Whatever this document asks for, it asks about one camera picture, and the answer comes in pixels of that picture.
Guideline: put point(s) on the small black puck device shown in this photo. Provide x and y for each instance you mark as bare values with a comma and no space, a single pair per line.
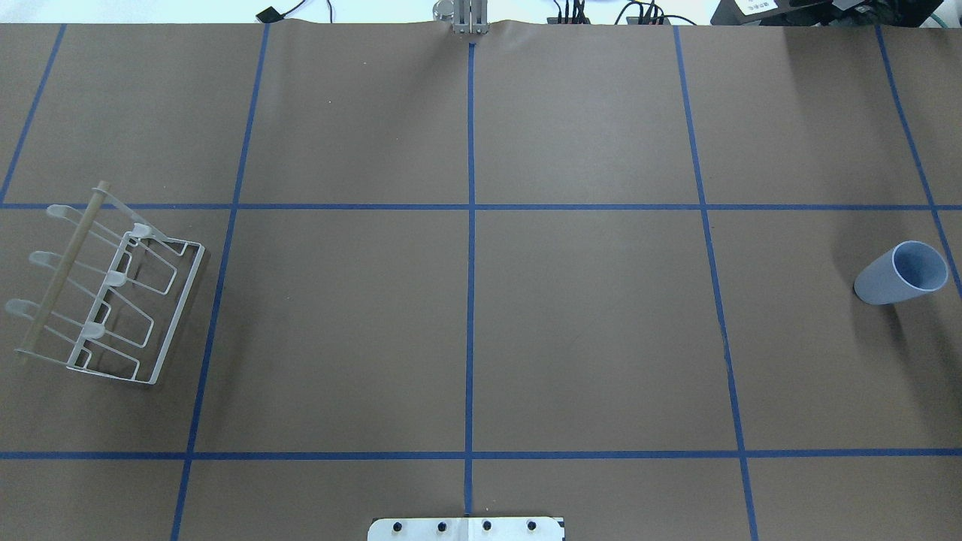
269,15

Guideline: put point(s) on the light blue plastic cup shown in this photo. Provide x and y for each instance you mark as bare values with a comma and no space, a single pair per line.
909,270

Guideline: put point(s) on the aluminium frame post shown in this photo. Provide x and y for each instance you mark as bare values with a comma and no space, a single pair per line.
465,17

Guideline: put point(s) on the white wire cup holder rack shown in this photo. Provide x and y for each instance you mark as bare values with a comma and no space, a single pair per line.
117,294

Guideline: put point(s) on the black laptop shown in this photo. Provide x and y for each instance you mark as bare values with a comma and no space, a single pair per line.
908,14

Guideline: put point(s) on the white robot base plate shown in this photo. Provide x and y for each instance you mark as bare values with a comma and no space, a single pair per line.
468,528

